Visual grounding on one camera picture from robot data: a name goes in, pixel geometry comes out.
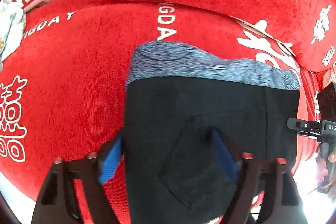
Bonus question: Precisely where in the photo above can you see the black pants with grey waistband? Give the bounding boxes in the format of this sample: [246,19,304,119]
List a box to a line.
[123,42,299,223]

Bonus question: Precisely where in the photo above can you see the person right hand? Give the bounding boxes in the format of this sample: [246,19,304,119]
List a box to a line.
[316,150,335,188]

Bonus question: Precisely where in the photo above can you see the red wedding bed quilt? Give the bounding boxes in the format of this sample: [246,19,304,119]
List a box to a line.
[1,0,318,223]

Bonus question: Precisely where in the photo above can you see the white floral cloth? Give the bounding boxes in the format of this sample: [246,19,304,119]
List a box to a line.
[0,0,26,71]

